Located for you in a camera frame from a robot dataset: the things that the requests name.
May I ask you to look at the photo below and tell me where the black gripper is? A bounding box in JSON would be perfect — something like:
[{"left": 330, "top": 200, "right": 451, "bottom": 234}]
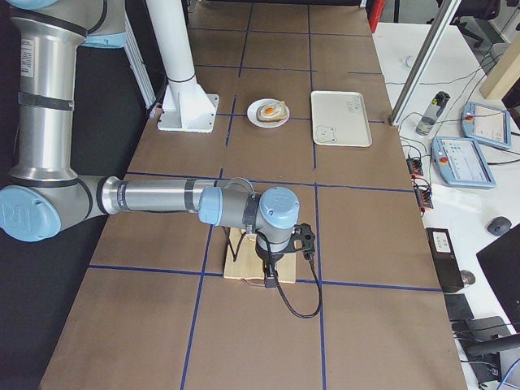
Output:
[{"left": 255, "top": 241, "right": 284, "bottom": 288}]

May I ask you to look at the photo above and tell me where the white round plate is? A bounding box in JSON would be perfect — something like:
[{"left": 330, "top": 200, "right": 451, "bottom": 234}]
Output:
[{"left": 247, "top": 98, "right": 290, "bottom": 128}]

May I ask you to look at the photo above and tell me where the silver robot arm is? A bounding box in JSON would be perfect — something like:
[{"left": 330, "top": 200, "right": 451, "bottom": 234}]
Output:
[{"left": 1, "top": 1, "right": 306, "bottom": 277}]

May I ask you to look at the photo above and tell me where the wooden cutting board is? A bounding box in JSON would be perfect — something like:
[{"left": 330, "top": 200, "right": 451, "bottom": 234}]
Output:
[{"left": 223, "top": 227, "right": 297, "bottom": 284}]

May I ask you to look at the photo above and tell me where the toast with fried egg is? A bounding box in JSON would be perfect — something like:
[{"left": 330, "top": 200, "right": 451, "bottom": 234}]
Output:
[{"left": 256, "top": 101, "right": 289, "bottom": 123}]

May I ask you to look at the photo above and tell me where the black power box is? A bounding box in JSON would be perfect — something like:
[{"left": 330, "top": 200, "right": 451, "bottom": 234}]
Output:
[{"left": 425, "top": 227, "right": 464, "bottom": 293}]

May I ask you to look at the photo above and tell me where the orange black power strip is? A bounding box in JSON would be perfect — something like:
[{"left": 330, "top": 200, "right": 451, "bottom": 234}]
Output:
[{"left": 406, "top": 156, "right": 434, "bottom": 213}]

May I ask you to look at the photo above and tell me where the cream bear tray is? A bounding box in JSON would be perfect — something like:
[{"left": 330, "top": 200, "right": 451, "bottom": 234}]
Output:
[{"left": 310, "top": 91, "right": 372, "bottom": 147}]

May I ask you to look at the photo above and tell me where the near teach pendant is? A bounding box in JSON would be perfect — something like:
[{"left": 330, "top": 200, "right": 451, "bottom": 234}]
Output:
[{"left": 431, "top": 136, "right": 496, "bottom": 189}]

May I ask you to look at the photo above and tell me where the teach pendant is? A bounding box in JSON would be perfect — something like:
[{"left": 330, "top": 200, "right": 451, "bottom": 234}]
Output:
[
  {"left": 461, "top": 102, "right": 512, "bottom": 150},
  {"left": 431, "top": 136, "right": 496, "bottom": 189}
]

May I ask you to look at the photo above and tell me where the black monitor corner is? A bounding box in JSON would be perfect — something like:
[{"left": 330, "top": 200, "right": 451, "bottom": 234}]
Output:
[{"left": 477, "top": 229, "right": 519, "bottom": 331}]

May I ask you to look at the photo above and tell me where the clear water bottle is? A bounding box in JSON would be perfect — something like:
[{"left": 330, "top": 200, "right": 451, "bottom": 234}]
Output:
[{"left": 415, "top": 91, "right": 450, "bottom": 136}]

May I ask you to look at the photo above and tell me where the black computer mouse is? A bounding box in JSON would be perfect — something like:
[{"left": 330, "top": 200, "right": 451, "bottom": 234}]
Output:
[{"left": 487, "top": 216, "right": 512, "bottom": 236}]

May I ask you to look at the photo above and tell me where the far teach pendant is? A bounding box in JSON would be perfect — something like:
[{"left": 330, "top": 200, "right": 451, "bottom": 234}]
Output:
[{"left": 461, "top": 102, "right": 512, "bottom": 150}]

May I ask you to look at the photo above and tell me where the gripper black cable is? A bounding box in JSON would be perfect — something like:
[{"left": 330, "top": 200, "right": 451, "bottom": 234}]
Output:
[{"left": 257, "top": 235, "right": 323, "bottom": 319}]

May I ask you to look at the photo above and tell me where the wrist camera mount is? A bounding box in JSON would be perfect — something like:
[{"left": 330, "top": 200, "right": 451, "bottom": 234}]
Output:
[{"left": 289, "top": 223, "right": 315, "bottom": 259}]

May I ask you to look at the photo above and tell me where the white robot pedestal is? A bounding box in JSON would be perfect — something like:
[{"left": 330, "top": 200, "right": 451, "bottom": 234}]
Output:
[{"left": 146, "top": 0, "right": 219, "bottom": 133}]

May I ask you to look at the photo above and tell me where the aluminium frame post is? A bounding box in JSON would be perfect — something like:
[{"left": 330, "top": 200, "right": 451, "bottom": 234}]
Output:
[{"left": 389, "top": 0, "right": 462, "bottom": 126}]

